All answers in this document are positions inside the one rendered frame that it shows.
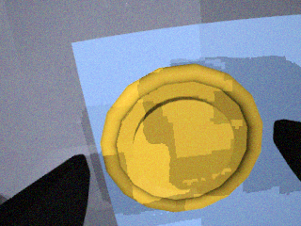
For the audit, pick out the yellow plate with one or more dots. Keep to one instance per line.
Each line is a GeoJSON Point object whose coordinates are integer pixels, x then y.
{"type": "Point", "coordinates": [181, 138]}

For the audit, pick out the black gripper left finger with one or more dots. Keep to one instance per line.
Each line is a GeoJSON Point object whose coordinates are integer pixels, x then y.
{"type": "Point", "coordinates": [57, 199]}

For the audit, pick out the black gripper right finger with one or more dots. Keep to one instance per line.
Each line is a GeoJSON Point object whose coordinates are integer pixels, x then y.
{"type": "Point", "coordinates": [287, 137]}

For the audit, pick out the light blue flat mat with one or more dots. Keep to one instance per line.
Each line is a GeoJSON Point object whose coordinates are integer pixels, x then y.
{"type": "Point", "coordinates": [262, 54]}

